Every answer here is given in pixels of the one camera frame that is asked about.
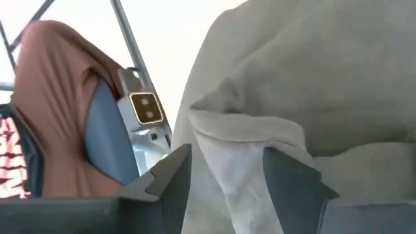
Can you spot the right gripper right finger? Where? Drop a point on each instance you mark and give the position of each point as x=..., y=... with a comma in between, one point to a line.
x=299, y=201

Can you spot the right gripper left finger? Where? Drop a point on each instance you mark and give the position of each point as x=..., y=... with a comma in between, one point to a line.
x=97, y=216

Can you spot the beige hooded garment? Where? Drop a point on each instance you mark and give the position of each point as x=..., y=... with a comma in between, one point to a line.
x=308, y=81

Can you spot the blue padded panel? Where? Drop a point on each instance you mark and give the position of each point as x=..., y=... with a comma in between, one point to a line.
x=107, y=139

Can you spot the red and white patterned fabric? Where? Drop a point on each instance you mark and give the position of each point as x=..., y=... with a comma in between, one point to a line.
x=11, y=156

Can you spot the brown draped fabric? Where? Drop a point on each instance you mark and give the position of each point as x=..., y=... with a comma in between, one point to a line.
x=55, y=97

